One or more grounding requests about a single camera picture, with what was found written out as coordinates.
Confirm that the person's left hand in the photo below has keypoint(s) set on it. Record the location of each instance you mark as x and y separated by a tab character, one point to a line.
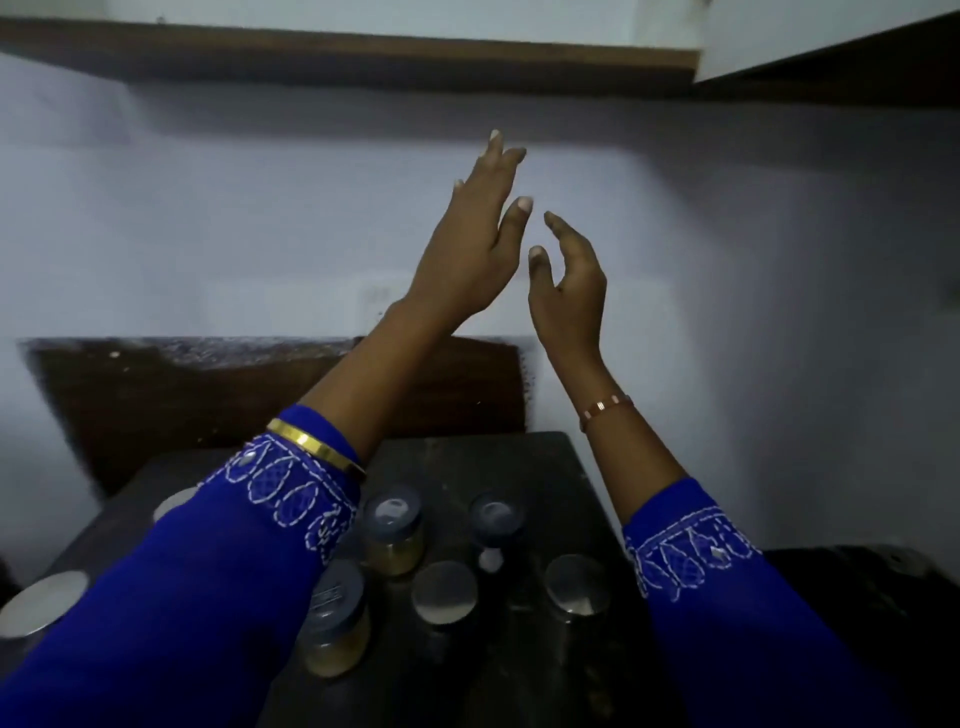
469	255

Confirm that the person's right hand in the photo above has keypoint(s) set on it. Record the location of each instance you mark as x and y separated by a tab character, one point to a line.
574	322

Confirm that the black pepper jar grey lid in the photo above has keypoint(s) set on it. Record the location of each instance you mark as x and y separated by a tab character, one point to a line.
495	517

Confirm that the cloves jar silver lid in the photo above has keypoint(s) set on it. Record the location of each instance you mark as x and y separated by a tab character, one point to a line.
576	585

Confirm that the brown wooden wall cabinet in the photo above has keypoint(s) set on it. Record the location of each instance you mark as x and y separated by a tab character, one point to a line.
300	52

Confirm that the garam masala jar grey lid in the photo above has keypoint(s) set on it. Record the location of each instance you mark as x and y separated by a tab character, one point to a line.
394	517

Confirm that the brown wooden cabinet door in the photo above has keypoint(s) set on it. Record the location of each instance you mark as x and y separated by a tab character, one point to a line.
787	37

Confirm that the coriander powder jar grey lid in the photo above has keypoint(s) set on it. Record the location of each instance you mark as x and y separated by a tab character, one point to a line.
334	600

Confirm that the green fennel jar silver lid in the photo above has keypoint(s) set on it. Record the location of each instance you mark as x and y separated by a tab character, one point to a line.
176	504

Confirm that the person's right forearm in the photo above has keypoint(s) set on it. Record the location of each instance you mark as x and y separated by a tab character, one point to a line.
630	457

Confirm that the person's left forearm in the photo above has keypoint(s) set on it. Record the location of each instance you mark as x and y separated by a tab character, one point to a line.
375	382

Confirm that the gold bangle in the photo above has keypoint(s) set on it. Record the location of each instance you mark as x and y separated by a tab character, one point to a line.
315	444

